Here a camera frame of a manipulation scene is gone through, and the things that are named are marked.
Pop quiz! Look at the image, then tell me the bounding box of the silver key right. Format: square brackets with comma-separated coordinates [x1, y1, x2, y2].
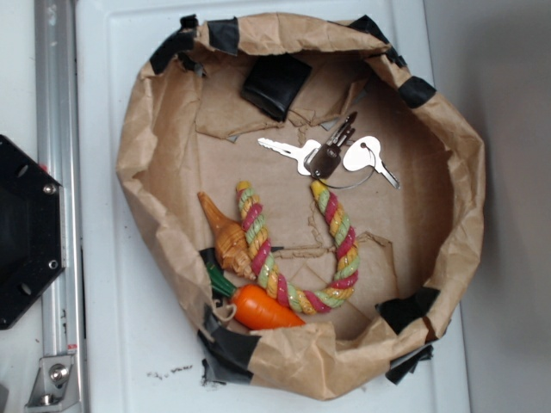
[343, 136, 400, 189]

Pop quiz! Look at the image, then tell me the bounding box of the orange plastic carrot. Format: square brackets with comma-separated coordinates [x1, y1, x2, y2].
[206, 262, 305, 330]

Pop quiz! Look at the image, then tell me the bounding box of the brown seashell toy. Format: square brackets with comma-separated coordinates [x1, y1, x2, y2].
[197, 192, 257, 280]

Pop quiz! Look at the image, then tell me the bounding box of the dark small key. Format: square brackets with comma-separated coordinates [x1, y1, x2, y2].
[308, 112, 357, 179]

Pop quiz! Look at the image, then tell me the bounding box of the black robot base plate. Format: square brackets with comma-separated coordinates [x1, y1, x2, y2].
[1, 135, 64, 330]

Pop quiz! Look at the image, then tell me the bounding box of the silver key left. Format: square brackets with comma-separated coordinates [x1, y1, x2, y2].
[257, 138, 321, 176]

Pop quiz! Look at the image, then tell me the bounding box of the aluminium rail frame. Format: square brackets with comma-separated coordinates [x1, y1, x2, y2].
[34, 1, 90, 412]

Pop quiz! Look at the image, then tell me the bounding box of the multicolored twisted rope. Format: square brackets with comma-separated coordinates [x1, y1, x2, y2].
[235, 179, 361, 316]

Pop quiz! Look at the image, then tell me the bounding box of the metal corner bracket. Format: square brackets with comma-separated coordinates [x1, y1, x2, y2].
[25, 354, 79, 412]

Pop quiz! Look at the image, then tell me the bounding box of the silver key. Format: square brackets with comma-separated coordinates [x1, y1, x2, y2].
[257, 138, 321, 176]
[343, 136, 400, 189]

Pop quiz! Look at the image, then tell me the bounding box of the metal key ring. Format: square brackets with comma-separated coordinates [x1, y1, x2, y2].
[319, 141, 380, 191]

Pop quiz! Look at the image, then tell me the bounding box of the brown paper bag bin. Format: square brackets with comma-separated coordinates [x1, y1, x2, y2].
[116, 13, 486, 400]

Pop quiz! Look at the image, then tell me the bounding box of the black folded wallet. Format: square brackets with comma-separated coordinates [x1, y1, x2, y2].
[241, 54, 312, 121]

